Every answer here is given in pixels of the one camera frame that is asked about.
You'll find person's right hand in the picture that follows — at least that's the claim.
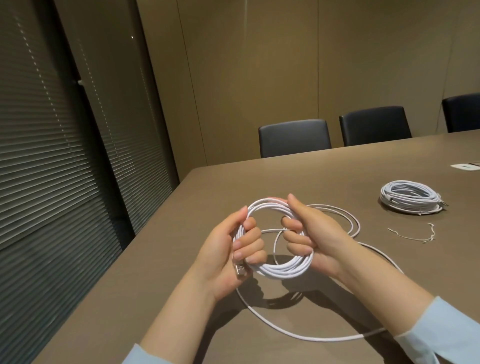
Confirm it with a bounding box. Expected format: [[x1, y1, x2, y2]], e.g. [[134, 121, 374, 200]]
[[281, 193, 363, 282]]

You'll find person's left hand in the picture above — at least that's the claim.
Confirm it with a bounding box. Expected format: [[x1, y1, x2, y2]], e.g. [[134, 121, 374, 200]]
[[189, 205, 268, 303]]

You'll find pile of white cables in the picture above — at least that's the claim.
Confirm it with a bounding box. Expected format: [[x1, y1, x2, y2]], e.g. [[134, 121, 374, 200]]
[[231, 196, 404, 343]]

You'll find white cable bundle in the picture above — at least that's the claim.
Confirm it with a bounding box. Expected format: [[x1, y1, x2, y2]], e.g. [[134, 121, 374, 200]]
[[380, 179, 443, 206]]

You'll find person's right forearm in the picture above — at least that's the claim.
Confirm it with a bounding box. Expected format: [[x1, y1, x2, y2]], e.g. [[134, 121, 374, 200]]
[[333, 243, 480, 364]]

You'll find person's left forearm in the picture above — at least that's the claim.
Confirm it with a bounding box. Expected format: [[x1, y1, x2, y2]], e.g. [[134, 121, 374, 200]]
[[121, 275, 220, 364]]

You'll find brown table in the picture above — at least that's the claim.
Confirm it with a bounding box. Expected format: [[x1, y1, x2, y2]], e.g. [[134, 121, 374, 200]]
[[31, 129, 480, 364]]

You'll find bunch of white twist ties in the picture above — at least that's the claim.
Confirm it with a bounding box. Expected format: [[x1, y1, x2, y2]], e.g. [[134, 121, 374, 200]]
[[387, 223, 437, 244]]

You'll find dark meeting chair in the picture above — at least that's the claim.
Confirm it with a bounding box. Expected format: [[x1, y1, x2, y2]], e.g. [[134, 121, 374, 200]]
[[257, 119, 333, 159], [441, 92, 480, 134], [338, 105, 413, 147]]

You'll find glass partition with grey blinds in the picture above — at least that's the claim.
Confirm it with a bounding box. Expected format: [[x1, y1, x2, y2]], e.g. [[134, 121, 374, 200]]
[[0, 0, 180, 364]]

